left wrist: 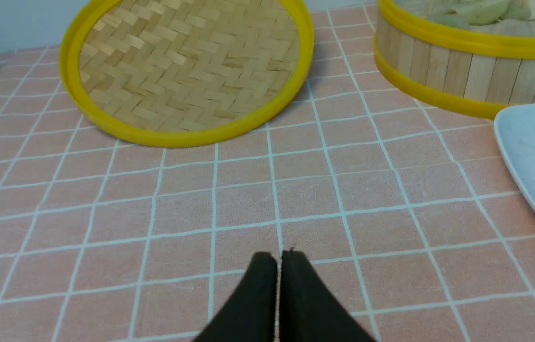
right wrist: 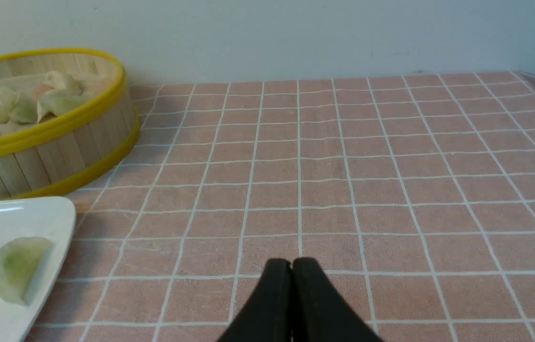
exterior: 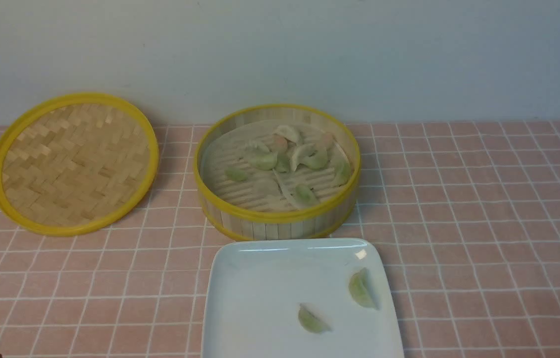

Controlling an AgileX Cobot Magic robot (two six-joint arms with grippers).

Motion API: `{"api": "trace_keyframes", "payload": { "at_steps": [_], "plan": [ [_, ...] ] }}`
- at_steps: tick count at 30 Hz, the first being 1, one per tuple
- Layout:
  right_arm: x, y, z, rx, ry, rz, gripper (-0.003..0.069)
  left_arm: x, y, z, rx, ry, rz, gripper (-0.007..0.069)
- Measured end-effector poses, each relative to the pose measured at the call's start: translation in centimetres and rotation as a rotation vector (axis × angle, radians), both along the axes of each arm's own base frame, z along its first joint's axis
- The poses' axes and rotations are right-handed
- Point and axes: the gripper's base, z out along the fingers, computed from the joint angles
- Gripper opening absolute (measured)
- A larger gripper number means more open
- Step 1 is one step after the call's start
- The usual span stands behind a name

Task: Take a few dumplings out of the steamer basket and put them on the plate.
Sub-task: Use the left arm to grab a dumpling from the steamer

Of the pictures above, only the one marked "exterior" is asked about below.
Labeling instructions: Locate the white square plate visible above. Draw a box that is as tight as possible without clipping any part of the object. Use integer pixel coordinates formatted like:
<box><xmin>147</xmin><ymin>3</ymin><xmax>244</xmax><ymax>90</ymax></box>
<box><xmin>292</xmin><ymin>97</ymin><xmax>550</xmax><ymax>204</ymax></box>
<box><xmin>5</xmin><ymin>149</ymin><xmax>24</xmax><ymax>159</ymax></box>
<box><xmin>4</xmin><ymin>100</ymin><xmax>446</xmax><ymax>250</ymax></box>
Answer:
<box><xmin>202</xmin><ymin>238</ymin><xmax>404</xmax><ymax>358</ymax></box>

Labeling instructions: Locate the green dumpling on plate right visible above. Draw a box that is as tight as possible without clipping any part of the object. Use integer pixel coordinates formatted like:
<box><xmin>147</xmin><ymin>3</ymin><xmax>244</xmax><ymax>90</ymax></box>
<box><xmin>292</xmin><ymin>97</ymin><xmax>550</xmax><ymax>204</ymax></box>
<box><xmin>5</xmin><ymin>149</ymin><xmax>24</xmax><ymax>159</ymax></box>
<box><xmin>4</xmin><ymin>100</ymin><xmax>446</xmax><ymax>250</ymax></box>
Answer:
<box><xmin>348</xmin><ymin>268</ymin><xmax>377</xmax><ymax>310</ymax></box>

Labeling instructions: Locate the green dumpling on plate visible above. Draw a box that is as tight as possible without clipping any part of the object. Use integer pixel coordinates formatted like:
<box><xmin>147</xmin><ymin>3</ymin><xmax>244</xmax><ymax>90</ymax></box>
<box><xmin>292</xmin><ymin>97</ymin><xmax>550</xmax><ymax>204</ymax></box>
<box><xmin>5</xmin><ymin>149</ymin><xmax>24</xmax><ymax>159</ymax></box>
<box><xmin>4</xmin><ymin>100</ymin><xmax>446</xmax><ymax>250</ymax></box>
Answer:
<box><xmin>348</xmin><ymin>268</ymin><xmax>377</xmax><ymax>310</ymax></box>
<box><xmin>297</xmin><ymin>304</ymin><xmax>331</xmax><ymax>335</ymax></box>

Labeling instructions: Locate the green dumpling on plate centre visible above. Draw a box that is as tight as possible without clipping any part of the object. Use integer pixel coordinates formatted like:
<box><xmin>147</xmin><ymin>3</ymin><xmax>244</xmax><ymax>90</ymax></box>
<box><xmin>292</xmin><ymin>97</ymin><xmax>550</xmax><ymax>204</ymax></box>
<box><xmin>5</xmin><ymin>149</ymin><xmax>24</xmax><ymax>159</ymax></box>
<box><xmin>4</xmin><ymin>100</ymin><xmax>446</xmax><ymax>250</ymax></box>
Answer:
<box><xmin>297</xmin><ymin>304</ymin><xmax>331</xmax><ymax>335</ymax></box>

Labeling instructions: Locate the bamboo steamer basket yellow rim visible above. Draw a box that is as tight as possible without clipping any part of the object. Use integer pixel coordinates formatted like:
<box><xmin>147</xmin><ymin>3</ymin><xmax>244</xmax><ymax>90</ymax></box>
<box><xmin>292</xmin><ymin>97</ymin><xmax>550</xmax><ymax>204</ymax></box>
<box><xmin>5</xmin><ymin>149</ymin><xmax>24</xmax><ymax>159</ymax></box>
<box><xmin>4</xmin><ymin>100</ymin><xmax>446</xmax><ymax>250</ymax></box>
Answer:
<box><xmin>193</xmin><ymin>104</ymin><xmax>362</xmax><ymax>241</ymax></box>

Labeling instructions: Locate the green dumpling centre left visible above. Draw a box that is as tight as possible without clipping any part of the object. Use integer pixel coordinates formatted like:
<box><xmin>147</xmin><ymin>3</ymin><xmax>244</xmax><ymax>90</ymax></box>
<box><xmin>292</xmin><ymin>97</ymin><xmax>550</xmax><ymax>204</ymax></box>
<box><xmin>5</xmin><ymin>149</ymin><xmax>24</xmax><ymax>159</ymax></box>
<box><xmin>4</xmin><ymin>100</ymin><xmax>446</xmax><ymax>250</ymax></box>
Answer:
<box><xmin>246</xmin><ymin>151</ymin><xmax>278</xmax><ymax>171</ymax></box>

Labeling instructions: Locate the green dumpling front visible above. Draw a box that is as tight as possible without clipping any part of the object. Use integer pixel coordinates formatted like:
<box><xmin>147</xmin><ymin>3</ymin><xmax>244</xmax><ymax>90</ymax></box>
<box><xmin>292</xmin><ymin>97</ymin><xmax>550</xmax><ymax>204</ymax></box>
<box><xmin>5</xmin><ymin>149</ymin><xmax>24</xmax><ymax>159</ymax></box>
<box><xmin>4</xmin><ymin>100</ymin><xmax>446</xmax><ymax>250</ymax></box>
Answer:
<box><xmin>293</xmin><ymin>183</ymin><xmax>320</xmax><ymax>207</ymax></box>

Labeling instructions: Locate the pink dumpling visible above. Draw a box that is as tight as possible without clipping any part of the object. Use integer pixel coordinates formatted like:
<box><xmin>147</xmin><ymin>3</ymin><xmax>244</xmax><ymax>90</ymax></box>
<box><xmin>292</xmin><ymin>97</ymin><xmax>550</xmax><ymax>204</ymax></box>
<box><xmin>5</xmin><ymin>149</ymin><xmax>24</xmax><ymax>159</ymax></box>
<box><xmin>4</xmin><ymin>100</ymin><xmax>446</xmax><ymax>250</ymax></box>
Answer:
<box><xmin>270</xmin><ymin>134</ymin><xmax>288</xmax><ymax>153</ymax></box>

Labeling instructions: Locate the white dumpling centre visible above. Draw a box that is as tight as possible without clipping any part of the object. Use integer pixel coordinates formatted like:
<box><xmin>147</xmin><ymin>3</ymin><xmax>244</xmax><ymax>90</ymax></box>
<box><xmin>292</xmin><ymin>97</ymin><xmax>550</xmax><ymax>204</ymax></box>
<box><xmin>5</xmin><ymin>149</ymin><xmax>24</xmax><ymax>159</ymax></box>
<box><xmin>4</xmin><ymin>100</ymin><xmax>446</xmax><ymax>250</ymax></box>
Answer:
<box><xmin>290</xmin><ymin>144</ymin><xmax>317</xmax><ymax>172</ymax></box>

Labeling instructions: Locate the white dumpling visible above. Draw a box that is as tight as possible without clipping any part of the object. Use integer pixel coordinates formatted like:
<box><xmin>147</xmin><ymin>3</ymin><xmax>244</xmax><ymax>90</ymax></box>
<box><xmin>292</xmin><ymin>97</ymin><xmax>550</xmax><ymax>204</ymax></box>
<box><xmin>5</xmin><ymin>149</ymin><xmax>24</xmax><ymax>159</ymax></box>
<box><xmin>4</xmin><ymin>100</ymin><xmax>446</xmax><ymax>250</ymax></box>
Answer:
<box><xmin>290</xmin><ymin>144</ymin><xmax>317</xmax><ymax>172</ymax></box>
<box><xmin>273</xmin><ymin>124</ymin><xmax>304</xmax><ymax>145</ymax></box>

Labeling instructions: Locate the green dumpling centre right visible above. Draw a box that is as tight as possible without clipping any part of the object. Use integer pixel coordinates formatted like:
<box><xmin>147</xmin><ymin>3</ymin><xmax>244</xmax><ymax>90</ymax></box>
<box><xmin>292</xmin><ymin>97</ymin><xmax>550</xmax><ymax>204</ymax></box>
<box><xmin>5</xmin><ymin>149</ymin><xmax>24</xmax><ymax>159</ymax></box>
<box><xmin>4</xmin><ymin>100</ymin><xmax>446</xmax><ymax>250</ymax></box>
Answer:
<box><xmin>302</xmin><ymin>150</ymin><xmax>329</xmax><ymax>171</ymax></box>

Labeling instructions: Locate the small green dumpling left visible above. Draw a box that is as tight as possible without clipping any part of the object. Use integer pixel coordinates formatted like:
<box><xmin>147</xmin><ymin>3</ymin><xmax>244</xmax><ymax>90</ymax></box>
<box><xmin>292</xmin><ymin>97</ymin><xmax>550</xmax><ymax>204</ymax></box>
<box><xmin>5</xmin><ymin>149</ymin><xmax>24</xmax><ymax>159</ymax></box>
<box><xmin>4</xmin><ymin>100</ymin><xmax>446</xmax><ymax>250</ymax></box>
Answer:
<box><xmin>224</xmin><ymin>167</ymin><xmax>248</xmax><ymax>182</ymax></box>

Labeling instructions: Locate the white dumpling top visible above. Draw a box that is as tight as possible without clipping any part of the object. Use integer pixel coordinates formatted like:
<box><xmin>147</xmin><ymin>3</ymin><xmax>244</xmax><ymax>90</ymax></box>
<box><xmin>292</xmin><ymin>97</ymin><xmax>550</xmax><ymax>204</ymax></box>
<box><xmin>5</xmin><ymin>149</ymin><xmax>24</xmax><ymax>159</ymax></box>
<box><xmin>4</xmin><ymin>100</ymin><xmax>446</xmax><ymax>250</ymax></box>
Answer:
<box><xmin>273</xmin><ymin>124</ymin><xmax>304</xmax><ymax>145</ymax></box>

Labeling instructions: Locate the green dumpling right edge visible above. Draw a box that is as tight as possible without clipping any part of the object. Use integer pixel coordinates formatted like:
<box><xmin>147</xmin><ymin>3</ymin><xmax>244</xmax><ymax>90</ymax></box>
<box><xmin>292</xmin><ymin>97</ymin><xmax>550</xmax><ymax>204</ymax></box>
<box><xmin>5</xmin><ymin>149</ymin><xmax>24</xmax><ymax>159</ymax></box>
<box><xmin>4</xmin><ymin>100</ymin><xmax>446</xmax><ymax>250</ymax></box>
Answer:
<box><xmin>330</xmin><ymin>160</ymin><xmax>353</xmax><ymax>187</ymax></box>

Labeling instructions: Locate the bamboo steamer lid yellow rim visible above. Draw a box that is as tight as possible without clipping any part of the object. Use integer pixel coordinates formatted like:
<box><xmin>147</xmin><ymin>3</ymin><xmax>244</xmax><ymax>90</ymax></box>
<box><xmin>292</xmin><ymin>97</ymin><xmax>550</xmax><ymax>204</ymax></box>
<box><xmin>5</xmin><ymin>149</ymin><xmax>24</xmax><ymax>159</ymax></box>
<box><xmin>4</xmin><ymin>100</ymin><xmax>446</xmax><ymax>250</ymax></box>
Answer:
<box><xmin>0</xmin><ymin>92</ymin><xmax>160</xmax><ymax>237</ymax></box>

